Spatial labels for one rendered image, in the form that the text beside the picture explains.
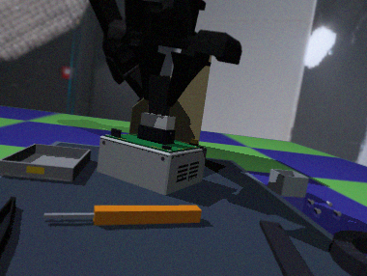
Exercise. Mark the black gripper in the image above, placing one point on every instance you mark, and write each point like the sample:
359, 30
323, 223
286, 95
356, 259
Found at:
196, 50

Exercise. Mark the dark blue-grey mat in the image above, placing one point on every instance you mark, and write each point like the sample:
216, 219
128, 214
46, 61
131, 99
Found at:
228, 241

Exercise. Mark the green circuit board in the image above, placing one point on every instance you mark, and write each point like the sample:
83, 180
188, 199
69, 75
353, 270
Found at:
176, 147

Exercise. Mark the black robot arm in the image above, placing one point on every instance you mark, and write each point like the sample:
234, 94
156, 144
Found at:
150, 15

